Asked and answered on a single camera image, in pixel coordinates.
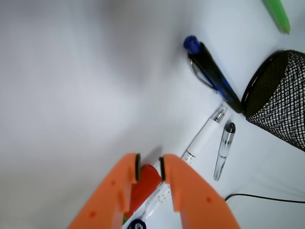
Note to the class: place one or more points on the green mechanical pencil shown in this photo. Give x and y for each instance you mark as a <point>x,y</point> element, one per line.
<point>278,14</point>

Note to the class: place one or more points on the clear silver gel pen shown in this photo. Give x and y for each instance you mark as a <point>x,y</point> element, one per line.
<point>224,148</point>

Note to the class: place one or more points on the white dotted gel pen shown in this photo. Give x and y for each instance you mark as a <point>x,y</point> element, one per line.
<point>195,149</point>

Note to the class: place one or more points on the blue black retractable pen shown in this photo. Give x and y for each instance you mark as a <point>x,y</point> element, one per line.
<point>208,72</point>

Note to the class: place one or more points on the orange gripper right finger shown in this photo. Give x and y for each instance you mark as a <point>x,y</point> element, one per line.
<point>199,205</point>

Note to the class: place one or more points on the red cap marker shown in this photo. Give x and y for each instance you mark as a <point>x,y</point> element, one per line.
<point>149,181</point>

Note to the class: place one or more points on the black mesh pen holder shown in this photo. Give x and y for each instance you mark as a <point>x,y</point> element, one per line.
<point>274,99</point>

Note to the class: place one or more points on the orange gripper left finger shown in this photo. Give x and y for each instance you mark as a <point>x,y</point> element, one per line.
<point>106,206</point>

